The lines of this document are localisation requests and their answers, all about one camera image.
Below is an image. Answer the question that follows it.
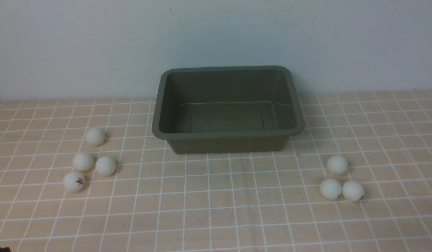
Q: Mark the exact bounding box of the white ping-pong ball with logo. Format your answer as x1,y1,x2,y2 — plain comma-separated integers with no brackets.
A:
63,171,85,193

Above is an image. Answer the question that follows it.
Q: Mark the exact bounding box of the olive green plastic bin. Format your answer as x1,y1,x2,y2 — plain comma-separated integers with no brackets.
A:
152,65,305,154

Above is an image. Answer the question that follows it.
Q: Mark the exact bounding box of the checkered orange tablecloth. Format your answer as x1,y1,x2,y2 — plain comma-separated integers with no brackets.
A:
0,91,432,252

